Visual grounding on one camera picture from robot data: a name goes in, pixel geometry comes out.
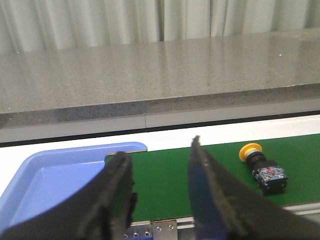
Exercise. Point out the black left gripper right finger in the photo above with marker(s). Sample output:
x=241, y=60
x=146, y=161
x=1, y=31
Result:
x=224, y=208

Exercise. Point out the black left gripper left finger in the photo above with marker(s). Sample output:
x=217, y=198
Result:
x=101, y=210

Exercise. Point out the yellow mushroom push button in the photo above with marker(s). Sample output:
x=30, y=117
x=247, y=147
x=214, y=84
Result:
x=270, y=177

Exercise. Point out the blue plastic tray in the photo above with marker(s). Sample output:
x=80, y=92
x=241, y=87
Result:
x=47, y=178

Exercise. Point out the grey stone countertop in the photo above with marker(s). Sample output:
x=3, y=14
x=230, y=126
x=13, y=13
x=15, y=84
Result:
x=88, y=83

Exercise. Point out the white pleated curtain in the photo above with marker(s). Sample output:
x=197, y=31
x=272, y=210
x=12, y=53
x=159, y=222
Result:
x=32, y=25

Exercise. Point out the steel left conveyor bracket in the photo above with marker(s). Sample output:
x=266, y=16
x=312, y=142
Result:
x=152, y=230

